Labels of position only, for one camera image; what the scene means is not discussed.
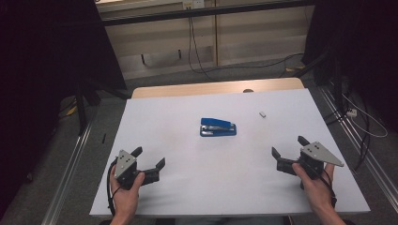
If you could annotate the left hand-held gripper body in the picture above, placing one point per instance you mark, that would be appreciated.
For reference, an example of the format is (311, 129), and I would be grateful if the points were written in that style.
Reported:
(125, 162)

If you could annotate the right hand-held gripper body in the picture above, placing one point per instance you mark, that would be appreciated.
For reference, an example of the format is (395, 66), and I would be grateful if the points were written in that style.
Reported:
(317, 154)

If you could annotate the blue stapler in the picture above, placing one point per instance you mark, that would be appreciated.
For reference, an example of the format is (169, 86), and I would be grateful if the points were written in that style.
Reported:
(217, 127)

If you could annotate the person's left hand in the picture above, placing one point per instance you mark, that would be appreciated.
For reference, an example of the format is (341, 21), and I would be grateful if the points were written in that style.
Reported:
(126, 200)

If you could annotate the person's right hand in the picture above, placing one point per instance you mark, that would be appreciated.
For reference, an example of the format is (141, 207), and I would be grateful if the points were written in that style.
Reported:
(319, 192)

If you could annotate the small black floor piece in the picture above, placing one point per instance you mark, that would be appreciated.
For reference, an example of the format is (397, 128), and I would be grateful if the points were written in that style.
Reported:
(104, 138)

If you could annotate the white power strip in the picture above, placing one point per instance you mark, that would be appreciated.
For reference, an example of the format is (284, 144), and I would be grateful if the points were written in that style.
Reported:
(352, 112)

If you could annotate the white table cover board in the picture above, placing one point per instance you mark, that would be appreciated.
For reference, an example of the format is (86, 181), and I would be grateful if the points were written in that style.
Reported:
(219, 175)

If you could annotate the black metal stand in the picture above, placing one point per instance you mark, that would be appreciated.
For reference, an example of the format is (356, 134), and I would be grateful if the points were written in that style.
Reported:
(82, 109)
(338, 87)

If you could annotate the brown round table grommet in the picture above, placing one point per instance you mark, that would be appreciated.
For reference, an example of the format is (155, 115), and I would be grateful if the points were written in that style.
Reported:
(248, 91)

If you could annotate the person's grey trousers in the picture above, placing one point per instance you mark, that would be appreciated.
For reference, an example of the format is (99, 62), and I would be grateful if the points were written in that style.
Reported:
(228, 221)

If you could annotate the wooden table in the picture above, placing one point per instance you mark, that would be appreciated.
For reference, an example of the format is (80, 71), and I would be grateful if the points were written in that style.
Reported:
(194, 89)

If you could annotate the beige cabinet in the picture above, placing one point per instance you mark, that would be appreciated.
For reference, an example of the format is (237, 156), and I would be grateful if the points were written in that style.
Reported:
(256, 37)

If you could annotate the black curtain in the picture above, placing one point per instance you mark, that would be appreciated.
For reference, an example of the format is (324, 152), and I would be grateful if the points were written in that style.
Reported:
(366, 40)
(40, 62)

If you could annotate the black horizontal bar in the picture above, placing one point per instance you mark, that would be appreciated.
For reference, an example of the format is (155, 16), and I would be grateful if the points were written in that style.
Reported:
(250, 7)

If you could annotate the aluminium floor rail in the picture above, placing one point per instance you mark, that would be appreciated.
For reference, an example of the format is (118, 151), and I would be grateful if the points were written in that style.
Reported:
(67, 178)
(359, 146)

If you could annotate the white wall socket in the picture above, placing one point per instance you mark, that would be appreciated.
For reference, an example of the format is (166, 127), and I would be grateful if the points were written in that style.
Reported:
(193, 4)

